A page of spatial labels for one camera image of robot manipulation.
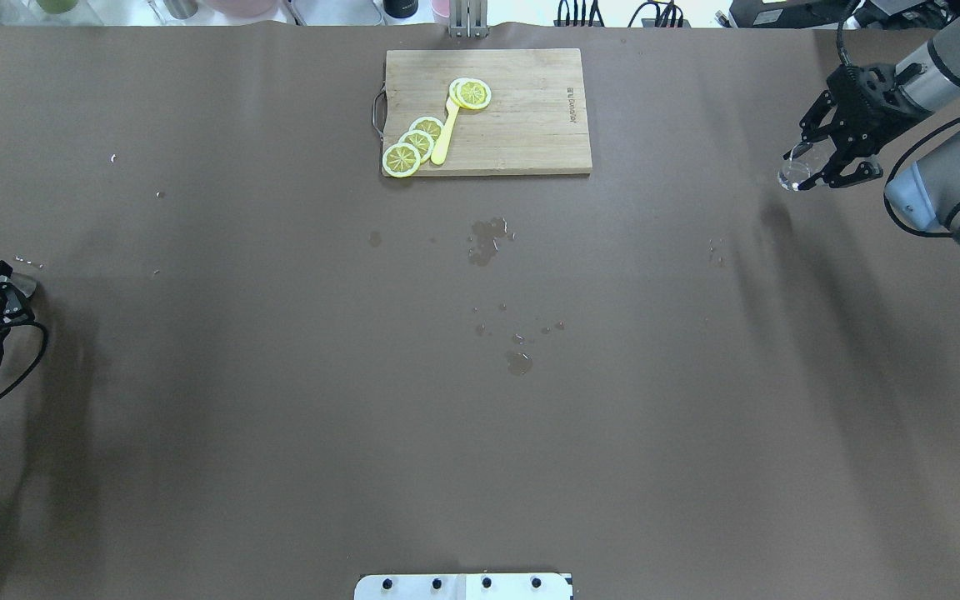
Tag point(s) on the lemon slice on knife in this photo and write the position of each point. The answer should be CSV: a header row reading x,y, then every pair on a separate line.
x,y
470,93

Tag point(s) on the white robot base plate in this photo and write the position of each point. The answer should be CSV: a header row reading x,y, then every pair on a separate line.
x,y
478,585

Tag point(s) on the clear glass measuring cup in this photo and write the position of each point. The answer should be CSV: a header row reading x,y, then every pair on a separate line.
x,y
801,165

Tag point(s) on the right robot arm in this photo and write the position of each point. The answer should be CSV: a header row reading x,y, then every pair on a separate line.
x,y
922,196

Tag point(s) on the aluminium frame post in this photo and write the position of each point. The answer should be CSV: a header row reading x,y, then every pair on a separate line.
x,y
468,19

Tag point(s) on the yellow plastic knife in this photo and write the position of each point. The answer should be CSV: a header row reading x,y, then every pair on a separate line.
x,y
441,146

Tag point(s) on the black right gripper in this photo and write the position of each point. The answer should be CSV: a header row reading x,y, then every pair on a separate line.
x,y
878,112

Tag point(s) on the wooden cutting board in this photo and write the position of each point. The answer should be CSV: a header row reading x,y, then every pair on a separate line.
x,y
536,124

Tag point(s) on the lemon slice middle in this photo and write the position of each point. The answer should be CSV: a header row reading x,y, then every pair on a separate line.
x,y
421,141

